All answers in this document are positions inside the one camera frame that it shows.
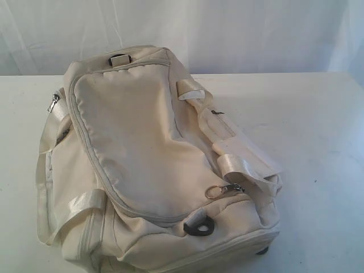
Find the white backdrop curtain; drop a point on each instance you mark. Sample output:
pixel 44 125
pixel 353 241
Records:
pixel 44 37

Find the cream duffel bag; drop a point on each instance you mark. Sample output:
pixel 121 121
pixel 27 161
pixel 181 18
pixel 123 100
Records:
pixel 138 171

